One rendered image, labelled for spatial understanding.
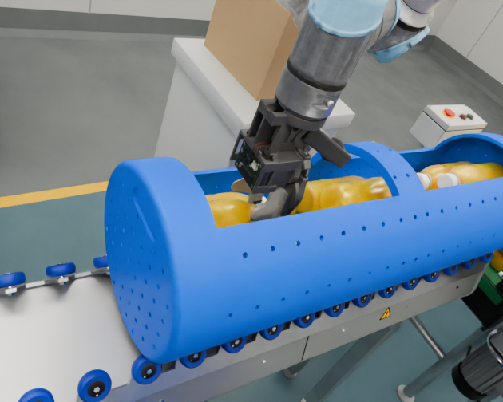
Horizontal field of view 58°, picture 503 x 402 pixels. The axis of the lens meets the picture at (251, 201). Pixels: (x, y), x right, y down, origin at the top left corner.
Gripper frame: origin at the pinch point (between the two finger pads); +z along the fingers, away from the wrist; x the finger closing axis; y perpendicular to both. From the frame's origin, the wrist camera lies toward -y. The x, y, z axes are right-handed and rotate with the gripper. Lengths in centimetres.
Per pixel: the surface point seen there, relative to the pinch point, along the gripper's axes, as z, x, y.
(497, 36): 64, -234, -471
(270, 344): 23.2, 11.5, -4.1
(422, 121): 10, -32, -81
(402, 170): -7.9, 2.3, -24.2
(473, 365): 52, 28, -79
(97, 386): 18.2, 10.5, 26.5
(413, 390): 108, 20, -106
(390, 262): 1.4, 13.5, -17.9
